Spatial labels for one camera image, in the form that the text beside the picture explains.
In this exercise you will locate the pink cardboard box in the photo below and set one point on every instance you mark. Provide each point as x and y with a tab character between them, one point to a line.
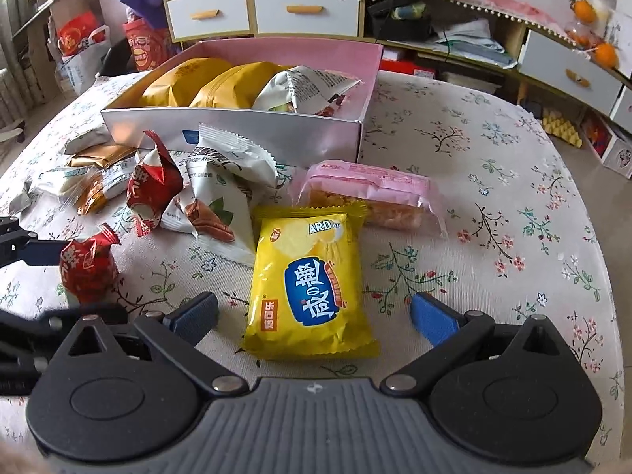
299	140

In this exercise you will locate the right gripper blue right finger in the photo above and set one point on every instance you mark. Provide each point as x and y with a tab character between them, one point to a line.
456	338

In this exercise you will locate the yellow snack bag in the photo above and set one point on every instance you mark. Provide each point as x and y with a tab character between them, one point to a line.
238	87
179	86

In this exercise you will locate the right white drawer cabinet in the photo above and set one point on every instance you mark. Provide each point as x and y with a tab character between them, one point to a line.
570	72

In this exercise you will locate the white drawer cabinet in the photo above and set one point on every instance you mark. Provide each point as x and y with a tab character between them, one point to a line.
192	20
570	72

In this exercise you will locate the orange fruit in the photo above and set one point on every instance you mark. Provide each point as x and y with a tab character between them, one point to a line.
606	56

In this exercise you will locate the red snack packet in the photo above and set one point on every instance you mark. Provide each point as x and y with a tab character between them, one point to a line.
87	267
155	180

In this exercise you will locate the gold snack bar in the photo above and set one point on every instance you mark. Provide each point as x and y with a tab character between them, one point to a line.
101	156

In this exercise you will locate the white nut snack packet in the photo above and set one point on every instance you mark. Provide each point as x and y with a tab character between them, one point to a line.
224	171

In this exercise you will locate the yellow biscuit packet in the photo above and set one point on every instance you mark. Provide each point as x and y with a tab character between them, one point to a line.
306	292

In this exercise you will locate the white plastic shopping bag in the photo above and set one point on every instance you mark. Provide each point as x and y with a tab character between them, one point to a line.
80	71

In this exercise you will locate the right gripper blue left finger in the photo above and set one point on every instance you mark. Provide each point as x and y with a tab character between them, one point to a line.
174	337

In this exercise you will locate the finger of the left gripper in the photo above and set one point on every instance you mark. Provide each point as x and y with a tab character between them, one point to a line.
17	244

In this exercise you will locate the floral tablecloth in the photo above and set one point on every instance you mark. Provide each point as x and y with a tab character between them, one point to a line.
520	242

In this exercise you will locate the red gift bag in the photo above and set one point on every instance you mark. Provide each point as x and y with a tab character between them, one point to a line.
150	47

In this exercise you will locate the pink cracker pack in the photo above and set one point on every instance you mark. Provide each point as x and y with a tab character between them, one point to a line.
395	199

